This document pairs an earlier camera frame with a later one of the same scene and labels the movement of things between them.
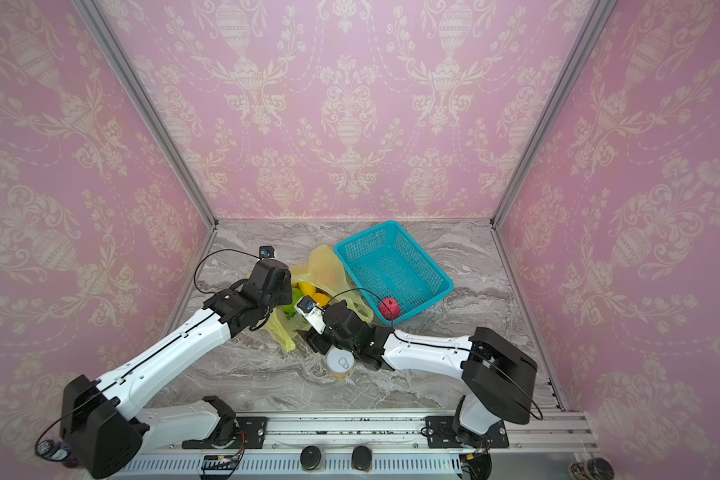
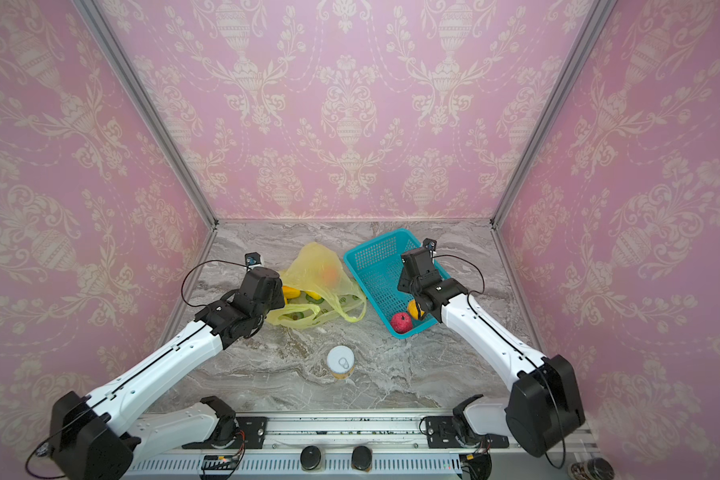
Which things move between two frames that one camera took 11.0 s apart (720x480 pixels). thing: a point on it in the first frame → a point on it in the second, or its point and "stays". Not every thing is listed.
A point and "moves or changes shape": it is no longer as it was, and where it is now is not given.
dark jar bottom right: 591,469 stays
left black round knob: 310,457 stays
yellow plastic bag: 323,270 moves or changes shape
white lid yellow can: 340,362 stays
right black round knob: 361,457 stays
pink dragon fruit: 390,308 → 401,323
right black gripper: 320,339 → 411,288
